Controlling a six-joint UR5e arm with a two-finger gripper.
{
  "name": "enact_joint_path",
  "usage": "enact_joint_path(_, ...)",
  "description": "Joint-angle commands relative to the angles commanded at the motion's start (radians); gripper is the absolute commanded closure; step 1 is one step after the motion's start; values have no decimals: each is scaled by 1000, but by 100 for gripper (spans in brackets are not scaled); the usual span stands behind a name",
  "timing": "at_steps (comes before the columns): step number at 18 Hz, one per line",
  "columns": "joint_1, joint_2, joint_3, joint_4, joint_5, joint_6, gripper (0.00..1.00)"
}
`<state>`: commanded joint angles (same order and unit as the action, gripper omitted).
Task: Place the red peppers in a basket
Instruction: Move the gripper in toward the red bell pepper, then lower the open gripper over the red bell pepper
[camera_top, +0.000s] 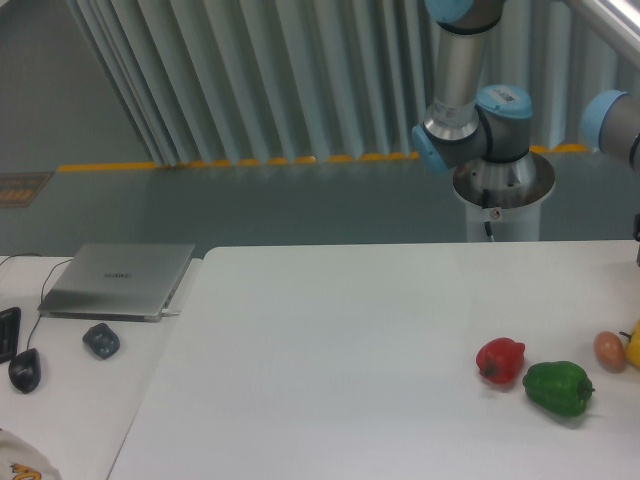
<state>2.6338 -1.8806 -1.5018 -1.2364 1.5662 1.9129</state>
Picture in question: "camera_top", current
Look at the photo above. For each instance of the white printed cloth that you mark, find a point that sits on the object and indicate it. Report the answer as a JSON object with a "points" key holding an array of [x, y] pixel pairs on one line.
{"points": [[20, 460]]}

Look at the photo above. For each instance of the black computer mouse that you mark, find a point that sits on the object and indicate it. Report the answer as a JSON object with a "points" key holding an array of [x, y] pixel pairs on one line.
{"points": [[25, 371]]}

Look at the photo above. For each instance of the grey corrugated panel wall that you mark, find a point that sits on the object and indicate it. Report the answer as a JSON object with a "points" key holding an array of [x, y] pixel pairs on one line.
{"points": [[253, 81]]}

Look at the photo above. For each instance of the silver closed laptop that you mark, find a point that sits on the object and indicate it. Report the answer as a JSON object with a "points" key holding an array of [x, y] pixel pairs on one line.
{"points": [[118, 281]]}

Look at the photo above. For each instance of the brown egg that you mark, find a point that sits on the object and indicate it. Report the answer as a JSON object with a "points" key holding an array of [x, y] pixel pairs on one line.
{"points": [[609, 351]]}

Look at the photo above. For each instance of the yellow bell pepper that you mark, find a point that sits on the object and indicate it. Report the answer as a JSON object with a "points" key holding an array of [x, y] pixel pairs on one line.
{"points": [[632, 349]]}

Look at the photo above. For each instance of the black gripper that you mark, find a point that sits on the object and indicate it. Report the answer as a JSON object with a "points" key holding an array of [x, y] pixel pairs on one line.
{"points": [[636, 236]]}

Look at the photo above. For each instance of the black keyboard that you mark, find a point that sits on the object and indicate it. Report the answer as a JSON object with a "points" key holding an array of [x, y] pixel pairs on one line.
{"points": [[9, 333]]}

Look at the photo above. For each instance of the green bell pepper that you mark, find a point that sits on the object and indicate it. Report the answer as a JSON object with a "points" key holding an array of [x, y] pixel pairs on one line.
{"points": [[562, 387]]}

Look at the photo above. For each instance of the dark grey earbuds case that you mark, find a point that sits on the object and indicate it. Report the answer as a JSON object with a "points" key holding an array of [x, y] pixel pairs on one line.
{"points": [[102, 341]]}

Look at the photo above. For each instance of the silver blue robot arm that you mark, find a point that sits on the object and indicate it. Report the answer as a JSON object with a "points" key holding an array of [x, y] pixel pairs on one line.
{"points": [[483, 134]]}

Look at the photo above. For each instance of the red bell pepper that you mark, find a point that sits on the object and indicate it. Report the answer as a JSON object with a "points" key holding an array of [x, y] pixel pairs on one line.
{"points": [[500, 360]]}

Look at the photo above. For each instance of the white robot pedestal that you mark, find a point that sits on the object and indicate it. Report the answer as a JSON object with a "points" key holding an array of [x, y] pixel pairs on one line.
{"points": [[503, 201]]}

